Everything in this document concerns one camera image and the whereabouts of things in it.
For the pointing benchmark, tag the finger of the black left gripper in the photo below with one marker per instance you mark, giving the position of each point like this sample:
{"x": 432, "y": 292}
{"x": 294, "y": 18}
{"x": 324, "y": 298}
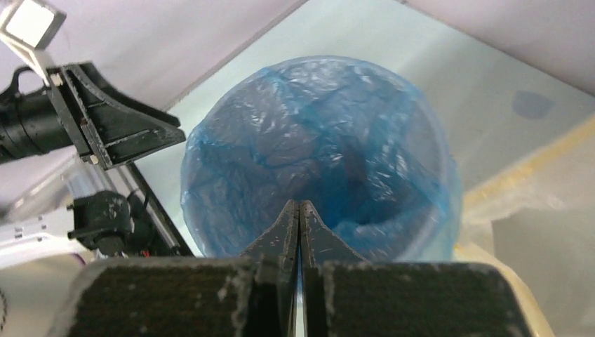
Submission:
{"x": 107, "y": 127}

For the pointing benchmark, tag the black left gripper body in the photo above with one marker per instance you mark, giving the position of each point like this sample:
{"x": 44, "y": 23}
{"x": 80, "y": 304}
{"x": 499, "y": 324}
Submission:
{"x": 30, "y": 126}

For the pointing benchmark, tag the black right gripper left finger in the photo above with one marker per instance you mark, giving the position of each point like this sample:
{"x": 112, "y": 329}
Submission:
{"x": 250, "y": 295}

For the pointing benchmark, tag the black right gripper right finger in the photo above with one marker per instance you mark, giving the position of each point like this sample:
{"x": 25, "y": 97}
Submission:
{"x": 344, "y": 295}

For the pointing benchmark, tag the grey plastic trash bin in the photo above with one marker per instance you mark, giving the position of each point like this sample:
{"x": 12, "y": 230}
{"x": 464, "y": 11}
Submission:
{"x": 432, "y": 186}

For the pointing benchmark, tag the translucent yellow-white trash bag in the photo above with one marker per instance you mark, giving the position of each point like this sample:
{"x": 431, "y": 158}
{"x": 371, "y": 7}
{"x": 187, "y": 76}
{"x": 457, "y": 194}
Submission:
{"x": 534, "y": 222}

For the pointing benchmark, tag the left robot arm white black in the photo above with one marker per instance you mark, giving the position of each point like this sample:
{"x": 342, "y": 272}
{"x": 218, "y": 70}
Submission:
{"x": 103, "y": 199}

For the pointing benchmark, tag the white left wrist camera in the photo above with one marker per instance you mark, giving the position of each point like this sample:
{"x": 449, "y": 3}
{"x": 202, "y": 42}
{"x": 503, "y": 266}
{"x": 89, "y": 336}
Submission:
{"x": 27, "y": 28}

